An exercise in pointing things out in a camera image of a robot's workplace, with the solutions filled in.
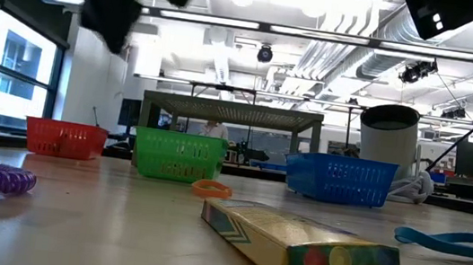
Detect white ceiling pipes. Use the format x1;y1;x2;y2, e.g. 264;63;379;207
288;0;387;106

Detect orange rubber band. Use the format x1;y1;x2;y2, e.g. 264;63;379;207
190;177;235;202

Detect black ceiling lamp cluster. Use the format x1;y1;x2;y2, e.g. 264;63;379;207
398;56;440;88
440;105;469;122

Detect dark monitor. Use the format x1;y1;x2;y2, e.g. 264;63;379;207
117;98;145;129

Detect white cylinder with black top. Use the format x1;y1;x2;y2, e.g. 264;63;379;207
351;99;424;185

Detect yellow crayon box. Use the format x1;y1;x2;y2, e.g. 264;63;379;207
194;194;410;265

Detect red plastic basket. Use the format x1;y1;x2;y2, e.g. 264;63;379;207
21;115;110;164

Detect person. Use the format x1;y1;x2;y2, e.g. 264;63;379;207
197;118;232;141

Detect green plastic basket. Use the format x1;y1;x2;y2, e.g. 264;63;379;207
129;126;232;189

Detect black ceiling spot lamp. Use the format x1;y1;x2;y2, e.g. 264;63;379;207
256;43;276;65

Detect blue plastic basket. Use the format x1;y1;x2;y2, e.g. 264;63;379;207
280;148;400;211

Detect large window dark frame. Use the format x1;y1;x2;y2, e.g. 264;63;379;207
0;7;72;135

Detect blue rubber band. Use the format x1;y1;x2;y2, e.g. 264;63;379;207
392;223;473;261

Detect grey round air duct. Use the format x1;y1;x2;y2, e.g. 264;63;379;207
354;3;420;87

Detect long linear ceiling light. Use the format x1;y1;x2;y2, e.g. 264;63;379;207
38;0;473;63

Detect black background rig frame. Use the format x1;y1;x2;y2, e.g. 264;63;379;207
127;72;371;161

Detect black background machine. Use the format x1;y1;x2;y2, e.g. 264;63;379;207
227;139;272;168

